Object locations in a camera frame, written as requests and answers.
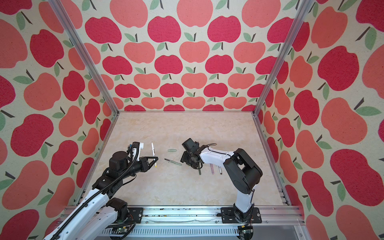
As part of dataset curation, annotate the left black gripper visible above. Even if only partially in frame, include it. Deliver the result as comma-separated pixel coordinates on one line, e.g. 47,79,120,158
119,156,158,180

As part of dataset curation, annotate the white yellow-tipped pen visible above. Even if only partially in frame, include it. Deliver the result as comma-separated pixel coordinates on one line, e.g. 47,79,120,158
151,142,157,168

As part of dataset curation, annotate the light green pen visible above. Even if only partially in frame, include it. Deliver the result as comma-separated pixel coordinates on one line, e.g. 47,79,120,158
164,159,182,166

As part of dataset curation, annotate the pink pen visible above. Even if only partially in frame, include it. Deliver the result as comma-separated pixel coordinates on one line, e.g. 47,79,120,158
210,164,215,175

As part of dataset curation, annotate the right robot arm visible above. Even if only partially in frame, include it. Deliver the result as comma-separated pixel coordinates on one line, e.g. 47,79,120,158
181,145,263,223

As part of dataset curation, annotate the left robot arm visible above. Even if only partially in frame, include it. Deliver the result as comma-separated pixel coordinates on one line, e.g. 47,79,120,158
44,150,159,240

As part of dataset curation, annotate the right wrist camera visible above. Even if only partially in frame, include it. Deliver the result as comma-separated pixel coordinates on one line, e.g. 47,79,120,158
182,138,200,154

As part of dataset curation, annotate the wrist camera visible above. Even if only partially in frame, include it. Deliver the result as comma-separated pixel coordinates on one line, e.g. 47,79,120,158
127,142,144,161
182,138,200,154

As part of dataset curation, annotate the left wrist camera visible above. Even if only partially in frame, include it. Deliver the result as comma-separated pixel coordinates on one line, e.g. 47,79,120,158
127,142,144,161

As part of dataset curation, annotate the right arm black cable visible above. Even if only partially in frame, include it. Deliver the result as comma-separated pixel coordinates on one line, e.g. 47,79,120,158
197,142,259,217

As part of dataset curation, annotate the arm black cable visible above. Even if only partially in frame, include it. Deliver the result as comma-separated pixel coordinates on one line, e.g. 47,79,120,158
49,143,142,240
197,142,259,217

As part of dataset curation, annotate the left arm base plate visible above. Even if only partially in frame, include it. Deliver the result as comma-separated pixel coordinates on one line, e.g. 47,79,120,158
128,207,144,224

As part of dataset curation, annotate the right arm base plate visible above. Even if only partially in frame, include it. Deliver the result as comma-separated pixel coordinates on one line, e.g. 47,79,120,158
217,207,262,225

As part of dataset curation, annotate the aluminium front rail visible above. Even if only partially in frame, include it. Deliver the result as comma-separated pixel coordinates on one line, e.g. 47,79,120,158
50,205,310,240

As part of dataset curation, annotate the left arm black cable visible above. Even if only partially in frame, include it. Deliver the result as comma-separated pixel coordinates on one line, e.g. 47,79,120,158
49,143,142,240

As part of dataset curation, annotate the left aluminium corner post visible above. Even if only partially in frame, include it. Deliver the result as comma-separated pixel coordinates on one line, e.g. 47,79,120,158
48,0,120,117

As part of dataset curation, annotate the aluminium corner post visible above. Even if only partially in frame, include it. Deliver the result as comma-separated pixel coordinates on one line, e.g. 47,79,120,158
252,0,315,118
48,0,120,117

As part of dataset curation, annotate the right aluminium corner post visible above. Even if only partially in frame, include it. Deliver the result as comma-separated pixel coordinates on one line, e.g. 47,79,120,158
252,0,315,118

